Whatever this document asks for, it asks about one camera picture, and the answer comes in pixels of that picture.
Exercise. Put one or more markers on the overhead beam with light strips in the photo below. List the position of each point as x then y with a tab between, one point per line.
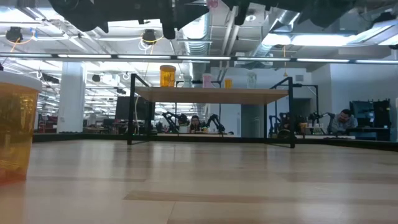
143	57

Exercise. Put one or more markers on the black aluminium table frame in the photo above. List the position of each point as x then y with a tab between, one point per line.
93	137

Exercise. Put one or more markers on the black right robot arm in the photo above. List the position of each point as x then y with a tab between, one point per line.
332	12

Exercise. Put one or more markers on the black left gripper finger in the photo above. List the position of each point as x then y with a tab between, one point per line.
168	31

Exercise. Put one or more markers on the wide orange pill bottle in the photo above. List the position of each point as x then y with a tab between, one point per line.
168	77
17	124

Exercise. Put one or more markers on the small orange pill bottle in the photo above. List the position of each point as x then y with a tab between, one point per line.
228	84

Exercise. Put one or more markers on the yellow hanging tag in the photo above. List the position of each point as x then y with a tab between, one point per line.
285	74

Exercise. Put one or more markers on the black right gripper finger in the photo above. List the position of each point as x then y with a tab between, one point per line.
241	17

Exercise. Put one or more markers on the wooden shelf black metal legs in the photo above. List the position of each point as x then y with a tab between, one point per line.
192	95

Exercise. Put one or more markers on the white building column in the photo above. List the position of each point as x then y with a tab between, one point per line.
71	99

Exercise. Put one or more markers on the silver corrugated ventilation duct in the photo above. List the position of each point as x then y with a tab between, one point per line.
199	43

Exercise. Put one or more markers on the grey wall vent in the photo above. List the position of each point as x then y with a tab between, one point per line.
299	78

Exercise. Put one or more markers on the rectangular ceiling light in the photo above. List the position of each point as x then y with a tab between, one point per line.
311	40

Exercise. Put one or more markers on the clear pill bottle coloured pills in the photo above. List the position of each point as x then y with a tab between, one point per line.
251	81

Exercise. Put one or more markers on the black background robot arms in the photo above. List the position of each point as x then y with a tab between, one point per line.
214	119
317	117

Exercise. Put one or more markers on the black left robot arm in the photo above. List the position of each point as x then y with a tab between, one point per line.
77	12

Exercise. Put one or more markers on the light wooden desk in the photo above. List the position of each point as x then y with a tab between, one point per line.
329	137

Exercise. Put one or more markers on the large black monitor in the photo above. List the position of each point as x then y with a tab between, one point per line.
121	107

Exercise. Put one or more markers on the black equipment rack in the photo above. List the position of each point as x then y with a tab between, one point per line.
381	115

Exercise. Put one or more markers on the person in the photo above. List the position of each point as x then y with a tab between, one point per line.
343	121
195	121

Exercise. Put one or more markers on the black ceiling-mounted device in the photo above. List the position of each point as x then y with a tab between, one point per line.
14	34
149	36

